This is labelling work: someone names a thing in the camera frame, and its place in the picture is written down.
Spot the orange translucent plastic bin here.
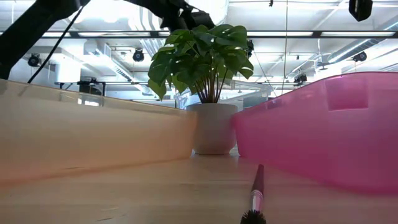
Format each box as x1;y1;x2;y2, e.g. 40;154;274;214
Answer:
0;78;198;187

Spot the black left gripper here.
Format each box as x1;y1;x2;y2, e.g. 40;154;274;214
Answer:
160;2;216;32

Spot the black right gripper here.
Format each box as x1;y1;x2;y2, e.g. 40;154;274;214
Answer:
348;0;373;22

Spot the pink translucent plastic bin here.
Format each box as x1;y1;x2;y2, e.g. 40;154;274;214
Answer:
231;71;398;195

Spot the thin metal hanging rod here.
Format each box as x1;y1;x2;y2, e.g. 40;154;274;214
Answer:
281;0;289;96

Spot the white plant pot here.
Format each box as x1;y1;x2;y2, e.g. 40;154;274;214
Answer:
186;103;239;156

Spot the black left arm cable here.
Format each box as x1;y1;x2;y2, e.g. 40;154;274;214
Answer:
27;6;85;84

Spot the maroon-handled paint brush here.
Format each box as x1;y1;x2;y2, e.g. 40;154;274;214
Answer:
239;164;267;224

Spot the black overhead beam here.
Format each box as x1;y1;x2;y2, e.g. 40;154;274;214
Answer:
0;30;398;40

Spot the green artificial monstera plant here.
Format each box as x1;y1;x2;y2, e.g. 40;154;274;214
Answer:
147;24;254;104

